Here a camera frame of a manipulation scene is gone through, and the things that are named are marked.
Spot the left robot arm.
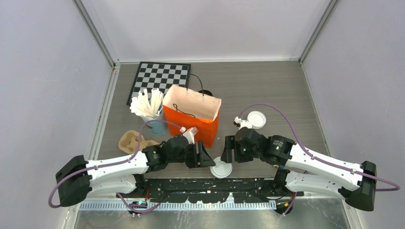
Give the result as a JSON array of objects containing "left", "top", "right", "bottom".
[{"left": 48, "top": 135, "right": 215, "bottom": 208}]

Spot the black paper cup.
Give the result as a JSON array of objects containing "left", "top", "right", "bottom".
[{"left": 199, "top": 90, "right": 213, "bottom": 96}]

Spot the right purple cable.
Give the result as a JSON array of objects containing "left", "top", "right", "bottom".
[{"left": 237, "top": 102, "right": 401, "bottom": 219}]

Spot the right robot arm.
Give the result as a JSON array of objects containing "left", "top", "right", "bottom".
[{"left": 220, "top": 127, "right": 377, "bottom": 211}]

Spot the white sip lid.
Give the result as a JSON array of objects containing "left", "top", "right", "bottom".
[{"left": 210, "top": 157, "right": 233, "bottom": 179}]

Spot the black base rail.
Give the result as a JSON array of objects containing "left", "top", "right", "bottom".
[{"left": 121, "top": 178, "right": 292, "bottom": 204}]

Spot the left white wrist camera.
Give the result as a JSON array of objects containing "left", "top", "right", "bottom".
[{"left": 180, "top": 126, "right": 198, "bottom": 145}]

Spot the white cup lid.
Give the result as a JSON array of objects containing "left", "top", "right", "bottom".
[{"left": 247, "top": 111, "right": 266, "bottom": 129}]

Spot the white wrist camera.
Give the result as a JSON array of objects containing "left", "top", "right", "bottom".
[
  {"left": 180, "top": 126, "right": 198, "bottom": 145},
  {"left": 233, "top": 116, "right": 253, "bottom": 129}
]

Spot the purple cable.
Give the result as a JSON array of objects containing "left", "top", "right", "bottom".
[
  {"left": 47, "top": 119, "right": 187, "bottom": 219},
  {"left": 237, "top": 102, "right": 401, "bottom": 219}
]

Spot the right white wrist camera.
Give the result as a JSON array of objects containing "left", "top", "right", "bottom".
[{"left": 233, "top": 116, "right": 253, "bottom": 129}]

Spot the light blue cup holder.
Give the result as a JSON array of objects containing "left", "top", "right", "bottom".
[{"left": 142, "top": 113, "right": 168, "bottom": 135}]

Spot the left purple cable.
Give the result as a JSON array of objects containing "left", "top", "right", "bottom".
[{"left": 47, "top": 119, "right": 187, "bottom": 219}]

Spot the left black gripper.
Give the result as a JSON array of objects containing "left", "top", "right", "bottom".
[{"left": 168, "top": 140, "right": 215, "bottom": 169}]

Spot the black white chessboard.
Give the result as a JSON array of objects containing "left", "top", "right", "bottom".
[{"left": 127, "top": 62, "right": 192, "bottom": 105}]

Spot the orange paper bag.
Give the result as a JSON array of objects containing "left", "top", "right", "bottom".
[{"left": 162, "top": 84, "right": 222, "bottom": 148}]

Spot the tan cardboard cup carrier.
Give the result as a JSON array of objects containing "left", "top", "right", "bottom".
[{"left": 118, "top": 130, "right": 159, "bottom": 155}]

